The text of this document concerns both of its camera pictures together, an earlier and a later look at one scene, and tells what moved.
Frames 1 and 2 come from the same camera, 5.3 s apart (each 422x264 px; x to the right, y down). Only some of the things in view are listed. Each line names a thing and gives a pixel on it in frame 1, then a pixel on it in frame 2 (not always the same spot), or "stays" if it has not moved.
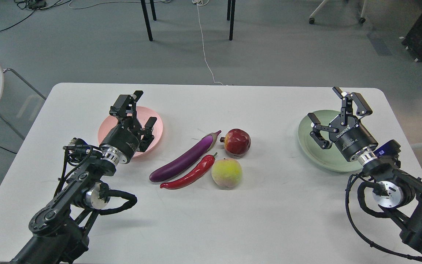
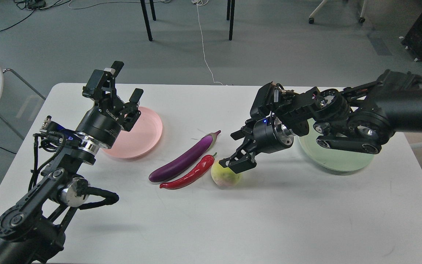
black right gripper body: x=351 y=138 → x=267 y=134
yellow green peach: x=226 y=172 stays
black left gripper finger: x=146 y=131 → x=132 y=106
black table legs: x=232 y=14 stays
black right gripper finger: x=317 y=127 → x=243 y=159
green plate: x=331 y=157 stays
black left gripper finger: x=125 y=106 → x=101 y=85
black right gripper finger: x=361 y=107 → x=240 y=134
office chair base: x=311 y=20 stays
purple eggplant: x=184 y=160 stays
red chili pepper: x=192 y=176 stays
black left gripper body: x=125 y=136 → x=103 y=124
